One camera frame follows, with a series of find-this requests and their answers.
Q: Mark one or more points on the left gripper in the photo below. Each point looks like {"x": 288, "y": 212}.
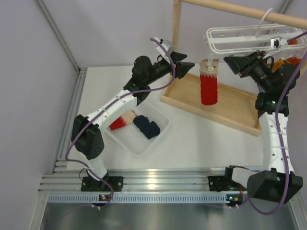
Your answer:
{"x": 182, "y": 68}

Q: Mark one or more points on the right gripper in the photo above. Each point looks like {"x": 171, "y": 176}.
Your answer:
{"x": 247, "y": 63}

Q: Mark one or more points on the red and beige sock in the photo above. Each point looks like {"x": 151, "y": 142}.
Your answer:
{"x": 208, "y": 78}

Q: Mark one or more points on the white plastic clip hanger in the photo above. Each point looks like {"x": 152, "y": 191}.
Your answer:
{"x": 243, "y": 40}

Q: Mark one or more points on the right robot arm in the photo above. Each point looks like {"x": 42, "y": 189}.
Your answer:
{"x": 277, "y": 182}

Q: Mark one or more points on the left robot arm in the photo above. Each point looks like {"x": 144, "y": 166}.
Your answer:
{"x": 87, "y": 130}

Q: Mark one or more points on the yellow sock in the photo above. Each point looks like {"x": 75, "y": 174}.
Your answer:
{"x": 278, "y": 64}

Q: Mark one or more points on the orange sock near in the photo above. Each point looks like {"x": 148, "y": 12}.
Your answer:
{"x": 293, "y": 60}

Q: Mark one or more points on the orange sock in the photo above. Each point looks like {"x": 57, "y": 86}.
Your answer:
{"x": 293, "y": 60}
{"x": 293, "y": 42}

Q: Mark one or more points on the orange sock far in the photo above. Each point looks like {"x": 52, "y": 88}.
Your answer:
{"x": 293, "y": 42}

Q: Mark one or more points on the navy blue sock pair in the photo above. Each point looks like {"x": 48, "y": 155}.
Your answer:
{"x": 149, "y": 129}

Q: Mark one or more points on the clear plastic bin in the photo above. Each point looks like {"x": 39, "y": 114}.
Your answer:
{"x": 132, "y": 139}

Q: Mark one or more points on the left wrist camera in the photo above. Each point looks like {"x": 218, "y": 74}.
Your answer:
{"x": 164, "y": 47}

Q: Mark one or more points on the wooden drying rack frame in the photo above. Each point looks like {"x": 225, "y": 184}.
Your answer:
{"x": 235, "y": 108}

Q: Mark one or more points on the aluminium rail beam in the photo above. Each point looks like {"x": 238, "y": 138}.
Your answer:
{"x": 139, "y": 181}

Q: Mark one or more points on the aluminium corner frame post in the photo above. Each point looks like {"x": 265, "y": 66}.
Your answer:
{"x": 57, "y": 33}

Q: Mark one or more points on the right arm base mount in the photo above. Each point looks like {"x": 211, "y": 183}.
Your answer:
{"x": 223, "y": 182}

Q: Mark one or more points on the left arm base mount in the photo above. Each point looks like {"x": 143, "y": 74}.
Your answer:
{"x": 90, "y": 184}

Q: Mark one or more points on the grey slotted cable duct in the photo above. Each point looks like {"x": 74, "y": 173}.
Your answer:
{"x": 146, "y": 198}

